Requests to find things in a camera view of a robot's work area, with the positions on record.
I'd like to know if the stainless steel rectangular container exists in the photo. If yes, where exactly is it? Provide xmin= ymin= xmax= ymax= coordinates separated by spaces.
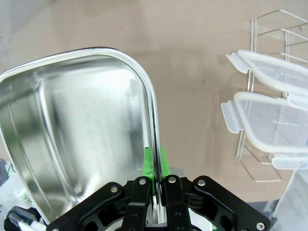
xmin=0 ymin=47 xmax=161 ymax=224

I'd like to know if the clear plastic container lid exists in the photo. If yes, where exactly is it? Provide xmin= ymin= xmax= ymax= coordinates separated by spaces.
xmin=220 ymin=91 xmax=308 ymax=170
xmin=225 ymin=49 xmax=308 ymax=110

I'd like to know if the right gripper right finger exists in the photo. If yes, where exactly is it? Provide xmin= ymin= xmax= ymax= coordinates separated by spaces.
xmin=158 ymin=146 xmax=271 ymax=231

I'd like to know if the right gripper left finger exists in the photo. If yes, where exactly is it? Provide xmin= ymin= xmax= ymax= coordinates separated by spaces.
xmin=45 ymin=146 xmax=154 ymax=231

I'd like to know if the steel wire lid rack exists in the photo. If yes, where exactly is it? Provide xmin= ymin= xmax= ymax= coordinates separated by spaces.
xmin=235 ymin=9 xmax=308 ymax=182

